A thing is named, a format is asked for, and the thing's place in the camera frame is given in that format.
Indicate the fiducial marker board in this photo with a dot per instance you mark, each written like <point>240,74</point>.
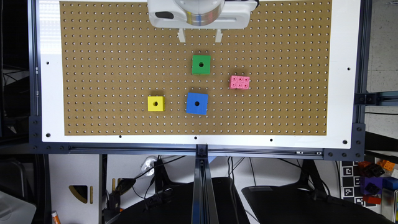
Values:
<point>350,183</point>

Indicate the black chair left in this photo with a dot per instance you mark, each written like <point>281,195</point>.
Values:
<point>177,207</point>

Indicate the green cube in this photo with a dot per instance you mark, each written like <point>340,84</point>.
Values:
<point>201,64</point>

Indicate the pink block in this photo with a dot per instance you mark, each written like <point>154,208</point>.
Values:
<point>239,82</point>

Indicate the black chair right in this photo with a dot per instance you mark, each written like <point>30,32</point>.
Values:
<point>283,205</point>

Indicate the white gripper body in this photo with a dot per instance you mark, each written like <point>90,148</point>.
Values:
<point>201,14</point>

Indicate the white cabinet panel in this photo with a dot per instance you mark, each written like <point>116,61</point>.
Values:
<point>75,184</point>

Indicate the yellow cube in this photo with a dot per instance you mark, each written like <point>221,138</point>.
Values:
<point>156,103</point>

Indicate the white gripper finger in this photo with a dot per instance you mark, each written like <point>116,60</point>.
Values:
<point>218,36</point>
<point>181,35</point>

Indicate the dark aluminium table frame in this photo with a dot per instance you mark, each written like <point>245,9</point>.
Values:
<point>346,139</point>

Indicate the pile of coloured blocks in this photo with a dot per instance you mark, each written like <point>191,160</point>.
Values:
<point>374,177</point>

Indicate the brown pegboard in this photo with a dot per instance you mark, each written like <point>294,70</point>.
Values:
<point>113,59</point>

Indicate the blue cube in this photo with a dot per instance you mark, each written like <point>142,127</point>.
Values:
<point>197,103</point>

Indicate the black chair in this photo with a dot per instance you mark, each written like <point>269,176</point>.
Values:
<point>177,207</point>
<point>283,205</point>

